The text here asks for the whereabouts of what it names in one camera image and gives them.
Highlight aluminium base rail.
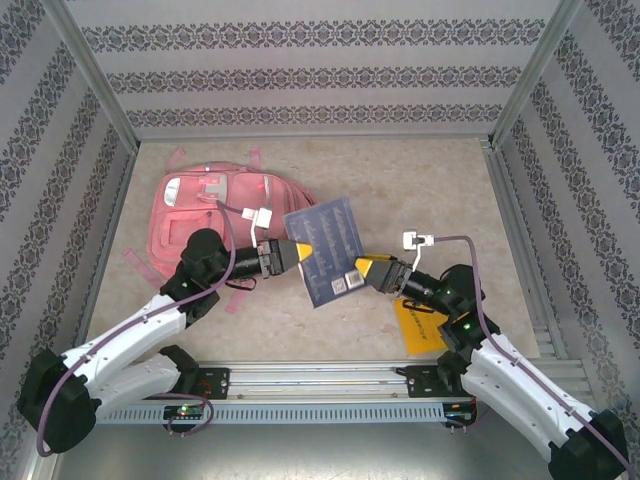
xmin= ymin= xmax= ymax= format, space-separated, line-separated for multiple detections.
xmin=49 ymin=360 xmax=586 ymax=401

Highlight left controller board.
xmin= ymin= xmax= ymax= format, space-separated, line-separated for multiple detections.
xmin=163 ymin=404 xmax=207 ymax=422

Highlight aluminium frame post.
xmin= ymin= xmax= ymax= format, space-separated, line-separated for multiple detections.
xmin=490 ymin=0 xmax=585 ymax=151
xmin=42 ymin=0 xmax=140 ymax=151

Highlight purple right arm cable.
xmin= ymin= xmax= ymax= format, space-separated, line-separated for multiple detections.
xmin=432 ymin=233 xmax=630 ymax=480

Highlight aluminium right side rail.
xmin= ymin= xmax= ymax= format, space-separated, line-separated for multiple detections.
xmin=480 ymin=142 xmax=570 ymax=361

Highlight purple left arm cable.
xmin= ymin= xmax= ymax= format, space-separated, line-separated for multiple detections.
xmin=38 ymin=201 xmax=251 ymax=457

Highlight controller board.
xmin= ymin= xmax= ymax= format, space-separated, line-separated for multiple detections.
xmin=443 ymin=402 xmax=479 ymax=426
xmin=163 ymin=404 xmax=207 ymax=422

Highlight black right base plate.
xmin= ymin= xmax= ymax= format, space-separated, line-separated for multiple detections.
xmin=405 ymin=364 xmax=495 ymax=400

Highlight right controller board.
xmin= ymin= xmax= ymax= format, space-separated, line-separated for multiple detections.
xmin=443 ymin=402 xmax=479 ymax=426

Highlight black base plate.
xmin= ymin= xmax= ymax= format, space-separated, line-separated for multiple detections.
xmin=405 ymin=364 xmax=495 ymax=400
xmin=141 ymin=367 xmax=231 ymax=401

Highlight aluminium left side rail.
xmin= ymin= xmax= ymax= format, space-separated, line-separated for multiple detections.
xmin=67 ymin=144 xmax=141 ymax=366

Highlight slotted grey cable duct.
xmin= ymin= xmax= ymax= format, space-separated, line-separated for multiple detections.
xmin=97 ymin=403 xmax=446 ymax=426

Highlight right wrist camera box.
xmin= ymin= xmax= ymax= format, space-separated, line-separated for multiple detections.
xmin=401 ymin=228 xmax=437 ymax=252

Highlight aluminium right frame post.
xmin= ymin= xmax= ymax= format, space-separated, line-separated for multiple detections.
xmin=490 ymin=0 xmax=585 ymax=151

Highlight yellow book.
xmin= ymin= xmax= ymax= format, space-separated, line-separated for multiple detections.
xmin=394 ymin=298 xmax=451 ymax=357

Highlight pink school backpack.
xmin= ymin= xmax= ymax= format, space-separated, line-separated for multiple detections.
xmin=123 ymin=146 xmax=321 ymax=315

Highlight dark blue book two codes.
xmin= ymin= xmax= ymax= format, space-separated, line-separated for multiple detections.
xmin=283 ymin=197 xmax=365 ymax=310

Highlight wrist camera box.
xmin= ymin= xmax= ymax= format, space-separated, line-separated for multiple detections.
xmin=241 ymin=206 xmax=275 ymax=230
xmin=401 ymin=228 xmax=437 ymax=252

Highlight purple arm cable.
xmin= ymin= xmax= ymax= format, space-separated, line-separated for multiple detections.
xmin=432 ymin=233 xmax=630 ymax=480
xmin=38 ymin=201 xmax=251 ymax=457

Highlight aluminium left frame post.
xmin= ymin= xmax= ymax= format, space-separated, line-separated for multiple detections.
xmin=42 ymin=0 xmax=140 ymax=151

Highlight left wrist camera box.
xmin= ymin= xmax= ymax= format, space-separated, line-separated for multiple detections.
xmin=241 ymin=206 xmax=275 ymax=230

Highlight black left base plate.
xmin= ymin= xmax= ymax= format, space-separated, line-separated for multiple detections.
xmin=141 ymin=367 xmax=231 ymax=401

